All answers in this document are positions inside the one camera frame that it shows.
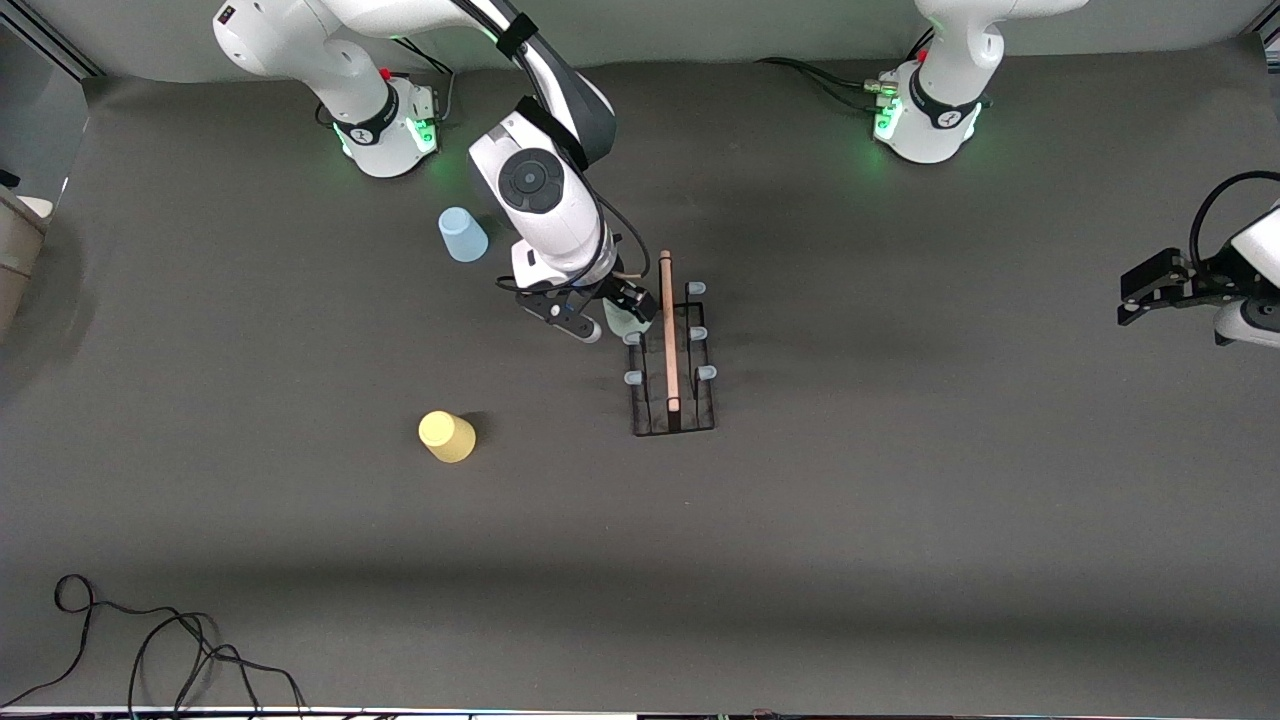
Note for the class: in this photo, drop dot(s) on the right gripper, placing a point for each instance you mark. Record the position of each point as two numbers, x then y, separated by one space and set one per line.
613 290

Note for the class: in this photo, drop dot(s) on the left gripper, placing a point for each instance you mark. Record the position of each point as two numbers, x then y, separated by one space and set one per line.
1199 281

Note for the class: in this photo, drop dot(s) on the pale green plastic cup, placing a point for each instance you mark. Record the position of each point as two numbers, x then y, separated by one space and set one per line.
622 327

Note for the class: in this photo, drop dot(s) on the yellow plastic cup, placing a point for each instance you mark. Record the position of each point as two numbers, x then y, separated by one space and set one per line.
447 437

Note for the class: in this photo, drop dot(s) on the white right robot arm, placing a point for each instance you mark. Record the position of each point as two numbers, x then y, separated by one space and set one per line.
540 200

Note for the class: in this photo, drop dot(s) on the light blue plastic cup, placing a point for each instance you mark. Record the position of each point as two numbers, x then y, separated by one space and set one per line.
463 236

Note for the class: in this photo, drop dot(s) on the beige box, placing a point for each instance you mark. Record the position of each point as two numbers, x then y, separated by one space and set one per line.
15 250

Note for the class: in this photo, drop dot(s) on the aluminium frame profile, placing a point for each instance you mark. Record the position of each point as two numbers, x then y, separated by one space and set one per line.
60 40

